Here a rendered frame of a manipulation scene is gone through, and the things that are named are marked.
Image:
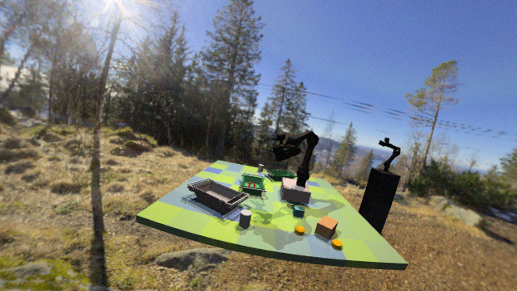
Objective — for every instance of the orange-brown cube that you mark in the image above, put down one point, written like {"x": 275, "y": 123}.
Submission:
{"x": 326, "y": 227}

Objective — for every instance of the orange flat disc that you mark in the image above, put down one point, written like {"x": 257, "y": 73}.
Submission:
{"x": 299, "y": 230}
{"x": 336, "y": 244}

